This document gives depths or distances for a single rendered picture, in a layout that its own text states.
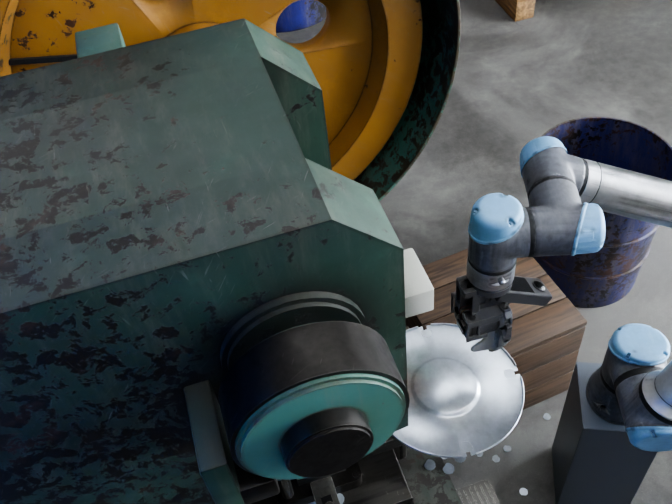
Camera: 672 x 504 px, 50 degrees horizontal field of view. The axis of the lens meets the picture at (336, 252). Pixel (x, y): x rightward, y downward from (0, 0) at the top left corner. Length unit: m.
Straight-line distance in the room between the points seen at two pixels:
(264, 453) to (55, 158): 0.38
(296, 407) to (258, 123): 0.31
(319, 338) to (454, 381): 0.74
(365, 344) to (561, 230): 0.47
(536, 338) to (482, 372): 0.60
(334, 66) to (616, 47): 2.58
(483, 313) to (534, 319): 0.84
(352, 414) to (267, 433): 0.08
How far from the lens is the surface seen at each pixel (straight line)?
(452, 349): 1.45
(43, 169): 0.83
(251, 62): 0.90
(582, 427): 1.79
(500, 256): 1.10
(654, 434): 1.57
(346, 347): 0.69
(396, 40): 1.24
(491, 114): 3.25
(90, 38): 1.07
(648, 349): 1.65
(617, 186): 1.24
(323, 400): 0.69
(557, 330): 2.04
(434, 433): 1.35
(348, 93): 1.31
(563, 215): 1.10
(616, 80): 3.52
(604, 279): 2.43
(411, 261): 0.86
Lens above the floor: 1.98
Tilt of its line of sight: 48 degrees down
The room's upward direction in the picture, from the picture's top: 8 degrees counter-clockwise
